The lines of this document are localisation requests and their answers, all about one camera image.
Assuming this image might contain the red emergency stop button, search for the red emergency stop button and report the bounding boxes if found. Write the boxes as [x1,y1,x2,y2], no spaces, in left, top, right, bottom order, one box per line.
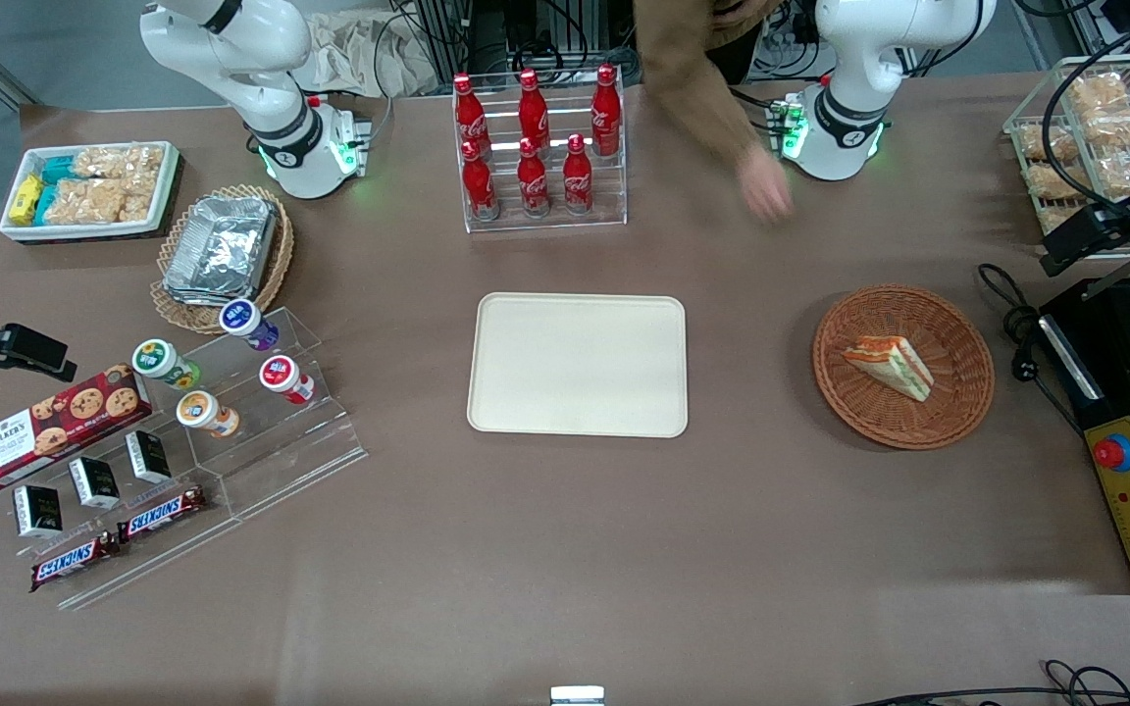
[1092,430,1130,475]

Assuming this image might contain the black equipment rack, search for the black equipment rack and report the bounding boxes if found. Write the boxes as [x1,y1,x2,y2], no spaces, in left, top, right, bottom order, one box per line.
[406,0,646,91]

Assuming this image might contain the tan oval wicker basket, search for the tan oval wicker basket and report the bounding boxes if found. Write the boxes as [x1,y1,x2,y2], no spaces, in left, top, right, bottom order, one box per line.
[150,183,296,335]

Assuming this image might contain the black power cable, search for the black power cable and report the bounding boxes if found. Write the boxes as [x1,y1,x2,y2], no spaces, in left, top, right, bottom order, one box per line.
[978,262,1088,434]

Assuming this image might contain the brown sleeved forearm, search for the brown sleeved forearm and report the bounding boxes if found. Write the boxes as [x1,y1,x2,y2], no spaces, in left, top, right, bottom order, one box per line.
[633,0,784,170]

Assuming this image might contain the black machine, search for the black machine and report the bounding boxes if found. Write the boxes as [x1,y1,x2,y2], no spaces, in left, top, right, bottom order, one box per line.
[1037,277,1130,596]

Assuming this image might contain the bare person hand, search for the bare person hand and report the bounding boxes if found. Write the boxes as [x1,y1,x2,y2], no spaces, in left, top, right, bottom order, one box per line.
[736,145,795,226]

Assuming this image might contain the brown round wicker basket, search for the brown round wicker basket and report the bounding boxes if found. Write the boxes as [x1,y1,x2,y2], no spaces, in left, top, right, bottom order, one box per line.
[811,284,997,451]

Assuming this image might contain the triangle sandwich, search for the triangle sandwich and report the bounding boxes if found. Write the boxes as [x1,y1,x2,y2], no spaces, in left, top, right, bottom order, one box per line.
[841,334,936,404]

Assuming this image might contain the red Walkers cookie box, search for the red Walkers cookie box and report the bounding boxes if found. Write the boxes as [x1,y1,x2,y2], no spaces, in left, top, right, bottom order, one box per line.
[0,363,155,492]

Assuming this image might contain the stack of foil trays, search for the stack of foil trays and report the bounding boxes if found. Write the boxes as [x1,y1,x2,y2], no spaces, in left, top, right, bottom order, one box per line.
[162,195,279,306]

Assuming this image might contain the white wire rack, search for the white wire rack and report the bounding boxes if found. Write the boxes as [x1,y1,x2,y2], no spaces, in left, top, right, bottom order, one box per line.
[1002,52,1130,262]

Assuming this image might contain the beige crumpled bag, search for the beige crumpled bag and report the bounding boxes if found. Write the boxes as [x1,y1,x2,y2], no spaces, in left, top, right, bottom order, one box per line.
[308,8,440,100]

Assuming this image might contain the small black white box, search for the small black white box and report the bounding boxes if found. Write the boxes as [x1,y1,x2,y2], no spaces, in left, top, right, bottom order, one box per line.
[125,429,173,485]
[68,455,122,510]
[13,483,65,539]

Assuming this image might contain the orange cap yogurt bottle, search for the orange cap yogurt bottle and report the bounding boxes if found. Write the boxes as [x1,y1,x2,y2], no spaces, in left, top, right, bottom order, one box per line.
[176,389,241,439]

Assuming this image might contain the red cap yogurt bottle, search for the red cap yogurt bottle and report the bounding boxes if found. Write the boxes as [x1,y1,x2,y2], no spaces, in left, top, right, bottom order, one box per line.
[259,354,317,406]

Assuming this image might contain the clear acrylic step display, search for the clear acrylic step display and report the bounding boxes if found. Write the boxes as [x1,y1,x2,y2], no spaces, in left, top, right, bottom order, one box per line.
[0,305,371,612]

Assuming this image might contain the yellow snack packet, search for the yellow snack packet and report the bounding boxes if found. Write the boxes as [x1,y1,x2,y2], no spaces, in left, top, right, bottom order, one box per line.
[10,174,45,227]

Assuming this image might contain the Snickers chocolate bar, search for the Snickers chocolate bar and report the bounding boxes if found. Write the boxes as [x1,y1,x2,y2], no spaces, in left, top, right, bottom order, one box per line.
[29,531,122,593]
[118,486,207,543]

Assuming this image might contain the white rectangular snack bin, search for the white rectangular snack bin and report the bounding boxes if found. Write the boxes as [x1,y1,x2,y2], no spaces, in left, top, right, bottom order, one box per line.
[0,140,182,245]

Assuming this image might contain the red cola bottle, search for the red cola bottle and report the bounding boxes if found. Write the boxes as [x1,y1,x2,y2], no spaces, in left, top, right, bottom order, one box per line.
[516,136,552,219]
[561,133,594,217]
[591,64,623,159]
[517,68,551,146]
[460,140,500,223]
[453,73,490,158]

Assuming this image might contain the purple cap yogurt bottle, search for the purple cap yogurt bottle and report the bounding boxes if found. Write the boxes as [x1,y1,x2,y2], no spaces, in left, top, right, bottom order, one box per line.
[219,298,281,352]

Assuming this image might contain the green cap yogurt bottle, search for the green cap yogurt bottle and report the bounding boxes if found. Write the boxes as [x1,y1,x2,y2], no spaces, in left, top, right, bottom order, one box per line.
[130,337,202,391]

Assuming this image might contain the black floor cables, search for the black floor cables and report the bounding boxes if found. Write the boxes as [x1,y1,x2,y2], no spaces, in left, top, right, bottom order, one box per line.
[847,658,1130,706]

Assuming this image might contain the clear acrylic bottle rack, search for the clear acrylic bottle rack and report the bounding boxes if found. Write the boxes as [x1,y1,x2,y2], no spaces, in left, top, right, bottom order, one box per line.
[453,67,629,235]

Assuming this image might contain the cream plastic tray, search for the cream plastic tray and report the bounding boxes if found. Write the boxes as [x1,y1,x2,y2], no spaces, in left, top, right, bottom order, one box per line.
[467,292,690,439]

